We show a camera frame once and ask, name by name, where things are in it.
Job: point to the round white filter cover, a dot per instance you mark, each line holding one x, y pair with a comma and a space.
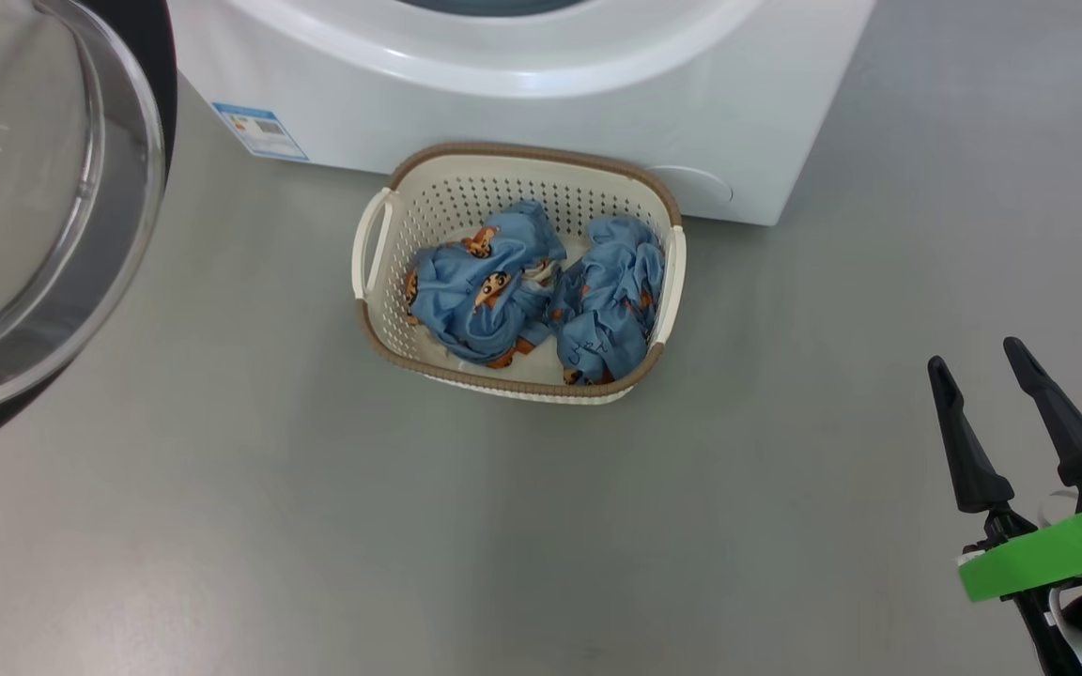
696, 188

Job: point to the blue energy label sticker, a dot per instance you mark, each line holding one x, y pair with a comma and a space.
259, 131

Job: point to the grey rubber door gasket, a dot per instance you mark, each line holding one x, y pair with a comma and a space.
494, 6

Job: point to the round black glass washer door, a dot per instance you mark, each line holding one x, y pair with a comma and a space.
34, 188

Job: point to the blue cartoon print garment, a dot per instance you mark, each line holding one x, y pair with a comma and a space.
611, 300
466, 291

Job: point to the cream perforated laundry basket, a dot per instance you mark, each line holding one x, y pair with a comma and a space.
381, 329

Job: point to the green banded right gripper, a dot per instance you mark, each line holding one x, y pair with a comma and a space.
1048, 559

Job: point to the white front-load washing machine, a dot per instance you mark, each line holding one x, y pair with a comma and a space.
503, 122

